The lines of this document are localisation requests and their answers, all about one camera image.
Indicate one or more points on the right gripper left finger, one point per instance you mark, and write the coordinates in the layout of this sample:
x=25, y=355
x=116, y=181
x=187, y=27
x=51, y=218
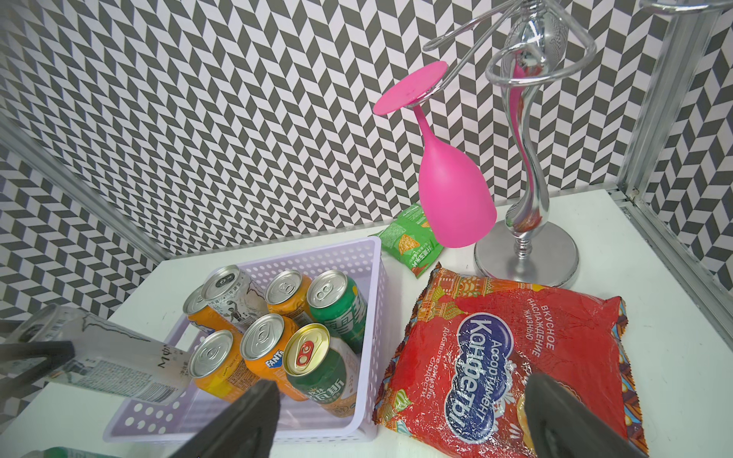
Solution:
x=245, y=429

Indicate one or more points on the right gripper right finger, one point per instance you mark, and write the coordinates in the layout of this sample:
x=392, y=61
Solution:
x=561, y=426

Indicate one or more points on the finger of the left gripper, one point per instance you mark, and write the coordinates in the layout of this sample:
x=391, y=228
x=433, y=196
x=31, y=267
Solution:
x=45, y=357

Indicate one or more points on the white monster can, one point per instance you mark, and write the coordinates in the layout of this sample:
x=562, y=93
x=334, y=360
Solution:
x=109, y=358
x=235, y=296

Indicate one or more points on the orange fanta can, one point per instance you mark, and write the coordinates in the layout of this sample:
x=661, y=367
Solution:
x=218, y=368
x=201, y=315

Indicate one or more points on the green can gold top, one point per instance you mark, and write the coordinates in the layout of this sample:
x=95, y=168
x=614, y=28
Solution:
x=324, y=368

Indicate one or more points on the green soda can silver top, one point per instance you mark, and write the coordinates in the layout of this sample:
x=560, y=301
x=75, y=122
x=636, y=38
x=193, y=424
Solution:
x=61, y=452

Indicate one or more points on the orange schweppes can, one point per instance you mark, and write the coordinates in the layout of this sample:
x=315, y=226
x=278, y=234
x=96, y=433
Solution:
x=262, y=349

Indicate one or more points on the red candy bag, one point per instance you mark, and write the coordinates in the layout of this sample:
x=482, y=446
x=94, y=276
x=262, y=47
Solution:
x=457, y=381

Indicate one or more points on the orange soda can back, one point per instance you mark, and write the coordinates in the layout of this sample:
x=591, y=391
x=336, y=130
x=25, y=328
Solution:
x=286, y=295

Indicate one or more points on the green can back row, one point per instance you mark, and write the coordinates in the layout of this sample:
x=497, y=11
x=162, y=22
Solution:
x=336, y=302

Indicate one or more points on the pink wine glass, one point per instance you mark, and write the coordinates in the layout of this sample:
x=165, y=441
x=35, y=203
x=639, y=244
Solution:
x=452, y=189

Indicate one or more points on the green snack packet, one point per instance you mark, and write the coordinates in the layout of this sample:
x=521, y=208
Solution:
x=410, y=240

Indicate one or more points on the chrome glass holder stand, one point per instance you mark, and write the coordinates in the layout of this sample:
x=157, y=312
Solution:
x=578, y=82

